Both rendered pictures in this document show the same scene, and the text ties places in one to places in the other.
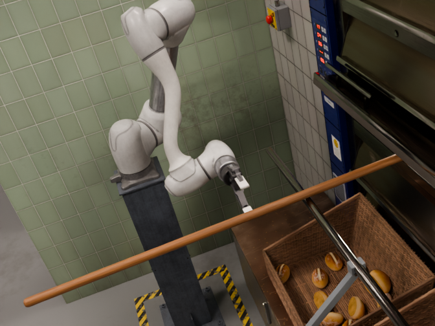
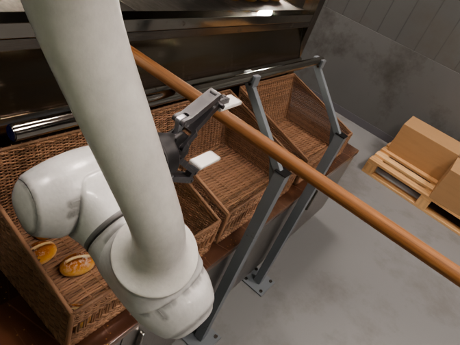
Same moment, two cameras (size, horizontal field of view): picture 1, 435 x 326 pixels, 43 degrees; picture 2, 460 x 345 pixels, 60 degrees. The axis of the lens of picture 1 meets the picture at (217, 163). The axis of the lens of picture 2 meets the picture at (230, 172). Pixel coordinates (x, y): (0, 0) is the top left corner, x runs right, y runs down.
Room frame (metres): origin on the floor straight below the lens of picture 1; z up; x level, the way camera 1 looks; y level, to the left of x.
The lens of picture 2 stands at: (2.05, 0.35, 1.59)
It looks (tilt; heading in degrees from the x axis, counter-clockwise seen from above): 34 degrees down; 213
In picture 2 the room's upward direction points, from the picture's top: 22 degrees clockwise
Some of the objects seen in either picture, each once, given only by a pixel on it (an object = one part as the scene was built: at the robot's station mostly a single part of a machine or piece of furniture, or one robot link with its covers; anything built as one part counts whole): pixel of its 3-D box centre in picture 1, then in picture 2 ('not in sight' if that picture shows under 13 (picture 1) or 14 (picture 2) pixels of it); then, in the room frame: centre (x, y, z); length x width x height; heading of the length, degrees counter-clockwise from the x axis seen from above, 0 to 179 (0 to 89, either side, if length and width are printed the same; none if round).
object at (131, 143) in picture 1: (129, 143); not in sight; (2.18, 0.36, 1.17); 0.18 x 0.16 x 0.22; 133
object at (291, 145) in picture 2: not in sight; (294, 123); (0.31, -0.52, 0.72); 0.56 x 0.49 x 0.28; 7
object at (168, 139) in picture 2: (234, 178); (168, 151); (1.64, -0.04, 1.20); 0.09 x 0.07 x 0.08; 9
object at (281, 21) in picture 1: (278, 16); not in sight; (2.45, -0.45, 1.46); 0.10 x 0.07 x 0.10; 8
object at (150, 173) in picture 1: (133, 171); not in sight; (2.17, 0.39, 1.03); 0.22 x 0.18 x 0.06; 98
